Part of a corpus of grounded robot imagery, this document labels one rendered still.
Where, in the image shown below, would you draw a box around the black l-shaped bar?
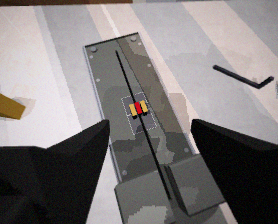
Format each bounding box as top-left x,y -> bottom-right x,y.
212,65 -> 274,89

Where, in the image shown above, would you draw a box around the small brass block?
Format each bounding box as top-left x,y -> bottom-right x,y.
0,94 -> 25,120

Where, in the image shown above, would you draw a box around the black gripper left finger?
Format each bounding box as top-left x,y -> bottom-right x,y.
0,120 -> 110,224

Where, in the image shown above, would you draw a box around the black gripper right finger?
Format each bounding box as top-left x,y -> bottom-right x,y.
191,119 -> 278,224

